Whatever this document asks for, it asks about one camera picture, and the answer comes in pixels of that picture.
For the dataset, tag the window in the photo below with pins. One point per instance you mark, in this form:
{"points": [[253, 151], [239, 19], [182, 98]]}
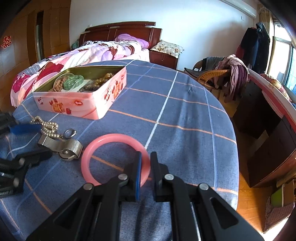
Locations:
{"points": [[281, 60]]}

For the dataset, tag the grey garment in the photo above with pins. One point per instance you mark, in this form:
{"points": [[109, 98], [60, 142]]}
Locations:
{"points": [[209, 63]]}

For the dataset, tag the pink patchwork quilt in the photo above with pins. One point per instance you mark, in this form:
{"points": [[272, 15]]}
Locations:
{"points": [[69, 58]]}

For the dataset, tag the purple garment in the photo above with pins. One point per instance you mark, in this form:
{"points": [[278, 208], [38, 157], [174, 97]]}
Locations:
{"points": [[235, 74]]}

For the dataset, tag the wooden bed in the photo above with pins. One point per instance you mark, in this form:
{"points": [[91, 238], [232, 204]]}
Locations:
{"points": [[115, 32]]}

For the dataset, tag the wooden nightstand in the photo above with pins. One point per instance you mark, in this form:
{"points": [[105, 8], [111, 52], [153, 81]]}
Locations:
{"points": [[163, 59]]}

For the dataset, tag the pink tin box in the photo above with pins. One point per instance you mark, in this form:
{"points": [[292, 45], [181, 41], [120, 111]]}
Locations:
{"points": [[81, 106]]}

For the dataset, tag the teal bag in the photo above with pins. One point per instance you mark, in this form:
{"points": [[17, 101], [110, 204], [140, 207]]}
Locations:
{"points": [[75, 44]]}

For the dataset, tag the floral cushion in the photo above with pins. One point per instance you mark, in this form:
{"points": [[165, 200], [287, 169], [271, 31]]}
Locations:
{"points": [[166, 48]]}

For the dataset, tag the purple pillow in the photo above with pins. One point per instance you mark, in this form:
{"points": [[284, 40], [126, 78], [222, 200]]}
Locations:
{"points": [[131, 39]]}

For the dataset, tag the hanging dark coats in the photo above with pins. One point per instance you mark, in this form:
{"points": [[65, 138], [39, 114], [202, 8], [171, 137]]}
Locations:
{"points": [[254, 48]]}

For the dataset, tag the printed paper sheet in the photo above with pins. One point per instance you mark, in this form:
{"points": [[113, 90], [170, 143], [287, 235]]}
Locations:
{"points": [[84, 84]]}

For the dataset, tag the red paper wardrobe decoration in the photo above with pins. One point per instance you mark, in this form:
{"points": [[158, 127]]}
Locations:
{"points": [[6, 41]]}

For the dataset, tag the blue checked tablecloth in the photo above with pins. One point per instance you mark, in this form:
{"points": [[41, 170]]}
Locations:
{"points": [[173, 115]]}

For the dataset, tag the wooden wardrobe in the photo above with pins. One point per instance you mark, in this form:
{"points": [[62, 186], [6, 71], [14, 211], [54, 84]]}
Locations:
{"points": [[23, 46]]}

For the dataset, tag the woven storage basket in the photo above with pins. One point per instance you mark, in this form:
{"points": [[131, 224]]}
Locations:
{"points": [[277, 215]]}

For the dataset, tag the yellow curtain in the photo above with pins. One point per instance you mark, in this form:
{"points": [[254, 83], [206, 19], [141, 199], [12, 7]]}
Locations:
{"points": [[264, 18]]}

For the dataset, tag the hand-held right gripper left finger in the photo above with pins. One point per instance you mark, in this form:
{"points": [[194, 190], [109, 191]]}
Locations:
{"points": [[138, 176]]}

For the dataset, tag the wicker chair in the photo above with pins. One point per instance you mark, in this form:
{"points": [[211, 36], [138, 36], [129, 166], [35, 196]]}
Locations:
{"points": [[215, 75]]}

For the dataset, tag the wooden desk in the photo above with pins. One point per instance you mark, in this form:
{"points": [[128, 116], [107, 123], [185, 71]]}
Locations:
{"points": [[266, 143]]}

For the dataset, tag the white air conditioner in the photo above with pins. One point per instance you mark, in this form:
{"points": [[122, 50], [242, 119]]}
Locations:
{"points": [[242, 7]]}

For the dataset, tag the green jade bangle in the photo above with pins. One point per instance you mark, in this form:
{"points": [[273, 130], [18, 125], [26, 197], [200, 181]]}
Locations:
{"points": [[74, 81]]}

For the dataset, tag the silver mesh band watch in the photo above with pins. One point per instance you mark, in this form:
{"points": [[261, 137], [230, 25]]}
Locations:
{"points": [[69, 148]]}

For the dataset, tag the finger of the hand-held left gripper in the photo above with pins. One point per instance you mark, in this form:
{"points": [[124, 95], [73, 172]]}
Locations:
{"points": [[34, 156], [23, 129]]}

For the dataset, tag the red floral pillow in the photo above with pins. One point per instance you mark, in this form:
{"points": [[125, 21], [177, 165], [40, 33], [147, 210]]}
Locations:
{"points": [[275, 85]]}

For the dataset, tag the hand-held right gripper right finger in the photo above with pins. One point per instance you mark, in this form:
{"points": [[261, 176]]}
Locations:
{"points": [[155, 176]]}

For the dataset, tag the pink bangle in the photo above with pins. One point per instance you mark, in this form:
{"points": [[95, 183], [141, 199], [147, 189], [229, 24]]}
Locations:
{"points": [[87, 148]]}

